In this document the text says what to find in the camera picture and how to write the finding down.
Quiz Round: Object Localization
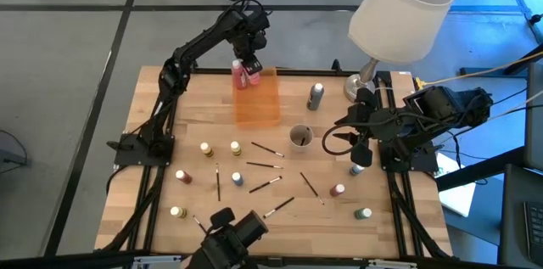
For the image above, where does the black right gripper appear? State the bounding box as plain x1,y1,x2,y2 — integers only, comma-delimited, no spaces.
332,89,400,145

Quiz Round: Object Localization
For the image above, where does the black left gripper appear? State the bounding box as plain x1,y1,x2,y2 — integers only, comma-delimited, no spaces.
231,8,271,63

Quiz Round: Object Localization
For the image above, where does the coral large paint bottle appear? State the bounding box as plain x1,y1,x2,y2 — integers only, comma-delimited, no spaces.
231,59,248,91

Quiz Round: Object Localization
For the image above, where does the dark grey large paint bottle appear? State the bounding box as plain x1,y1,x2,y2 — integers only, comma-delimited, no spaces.
306,82,326,112

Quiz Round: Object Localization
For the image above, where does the orange translucent plastic bin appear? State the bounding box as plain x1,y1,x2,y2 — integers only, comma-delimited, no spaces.
232,66,282,129

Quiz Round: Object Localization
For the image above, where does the red small paint bottle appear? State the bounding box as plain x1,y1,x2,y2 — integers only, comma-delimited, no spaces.
175,169,193,186

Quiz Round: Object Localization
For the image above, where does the white paper cup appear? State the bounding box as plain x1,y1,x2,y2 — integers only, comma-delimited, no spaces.
288,123,316,154

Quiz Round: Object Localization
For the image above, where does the silver table lamp white shade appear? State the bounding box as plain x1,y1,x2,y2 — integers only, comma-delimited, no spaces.
342,0,460,104

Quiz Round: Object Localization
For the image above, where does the white flat box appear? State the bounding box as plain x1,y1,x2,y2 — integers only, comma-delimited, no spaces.
436,152,479,218

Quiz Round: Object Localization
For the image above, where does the black diagonal beam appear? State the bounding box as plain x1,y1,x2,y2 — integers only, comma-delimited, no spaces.
435,145,527,192

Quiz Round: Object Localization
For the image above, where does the black handheld device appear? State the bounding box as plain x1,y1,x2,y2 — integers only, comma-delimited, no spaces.
186,206,270,269

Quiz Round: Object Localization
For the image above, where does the dark grey side panel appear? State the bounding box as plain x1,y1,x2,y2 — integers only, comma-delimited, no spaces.
524,61,543,172

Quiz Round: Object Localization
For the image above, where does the black side desk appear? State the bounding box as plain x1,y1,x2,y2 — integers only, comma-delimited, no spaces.
498,162,543,269

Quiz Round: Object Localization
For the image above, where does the black keyboard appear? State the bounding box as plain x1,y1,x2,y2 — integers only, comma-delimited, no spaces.
524,200,543,266

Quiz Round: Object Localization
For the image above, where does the grey floor object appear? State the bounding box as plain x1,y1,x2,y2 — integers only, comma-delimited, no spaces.
0,128,30,175

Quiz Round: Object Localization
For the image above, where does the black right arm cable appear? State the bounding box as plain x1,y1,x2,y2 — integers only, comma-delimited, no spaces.
321,122,371,157

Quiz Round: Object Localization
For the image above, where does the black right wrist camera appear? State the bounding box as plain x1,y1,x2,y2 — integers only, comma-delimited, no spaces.
350,143,375,168

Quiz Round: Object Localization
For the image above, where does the black aluminium table frame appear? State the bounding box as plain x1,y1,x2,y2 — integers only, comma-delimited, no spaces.
95,64,457,269

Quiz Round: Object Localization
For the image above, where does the yellow extension cable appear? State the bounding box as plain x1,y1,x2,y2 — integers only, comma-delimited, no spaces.
413,50,543,92

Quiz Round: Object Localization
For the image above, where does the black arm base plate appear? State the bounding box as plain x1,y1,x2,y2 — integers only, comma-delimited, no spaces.
113,132,176,167
378,149,439,173

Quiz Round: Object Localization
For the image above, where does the silver frame bracket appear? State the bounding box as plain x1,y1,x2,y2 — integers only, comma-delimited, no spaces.
132,255,182,266
367,259,419,269

